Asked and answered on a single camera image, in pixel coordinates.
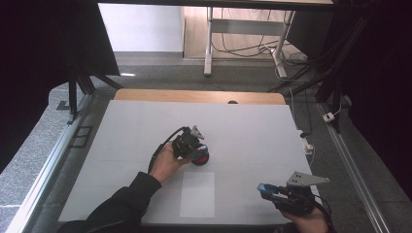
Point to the white wall panel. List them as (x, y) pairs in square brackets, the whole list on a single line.
[(141, 27)]

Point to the aluminium floor rail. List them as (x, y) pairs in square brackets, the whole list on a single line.
[(353, 171), (48, 161)]

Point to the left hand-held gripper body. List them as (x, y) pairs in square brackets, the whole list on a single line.
[(186, 144)]

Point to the white paper sheet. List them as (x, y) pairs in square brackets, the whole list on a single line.
[(197, 194)]

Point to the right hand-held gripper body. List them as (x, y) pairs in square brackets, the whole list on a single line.
[(296, 199)]

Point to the person's right hand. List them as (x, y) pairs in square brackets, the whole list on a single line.
[(307, 223)]

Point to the round red ink pad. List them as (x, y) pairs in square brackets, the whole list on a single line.
[(201, 160)]

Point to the white metal desk frame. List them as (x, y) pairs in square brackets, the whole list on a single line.
[(241, 27)]

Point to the black curtain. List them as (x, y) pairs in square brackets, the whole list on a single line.
[(39, 64), (379, 81)]

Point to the white power strip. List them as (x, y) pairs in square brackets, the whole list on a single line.
[(306, 144)]

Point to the white table cover board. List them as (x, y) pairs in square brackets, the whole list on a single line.
[(226, 123)]

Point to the person's left hand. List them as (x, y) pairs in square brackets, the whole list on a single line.
[(166, 163)]

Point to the small white adapter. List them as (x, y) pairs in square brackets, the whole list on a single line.
[(328, 116)]

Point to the blue stamp cap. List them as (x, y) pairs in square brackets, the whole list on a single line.
[(266, 188)]

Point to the black metal stand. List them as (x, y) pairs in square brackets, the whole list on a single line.
[(324, 64), (79, 87)]

